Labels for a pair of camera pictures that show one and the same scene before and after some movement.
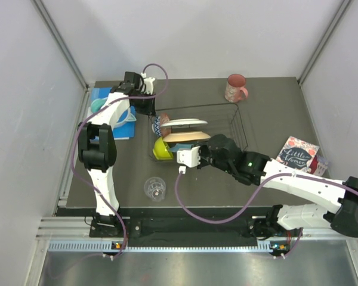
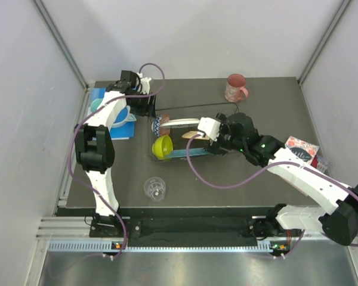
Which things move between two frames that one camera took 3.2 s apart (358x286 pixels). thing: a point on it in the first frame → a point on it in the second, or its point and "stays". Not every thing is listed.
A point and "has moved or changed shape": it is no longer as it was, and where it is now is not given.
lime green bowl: [161, 151] has moved or changed shape
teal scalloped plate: [180, 146] has moved or changed shape
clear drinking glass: [155, 188] stays
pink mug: [235, 92] stays
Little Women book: [297, 154] stays
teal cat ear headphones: [125, 118] stays
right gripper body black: [206, 155] → [225, 140]
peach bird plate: [185, 136] has moved or changed shape
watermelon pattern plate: [183, 122] stays
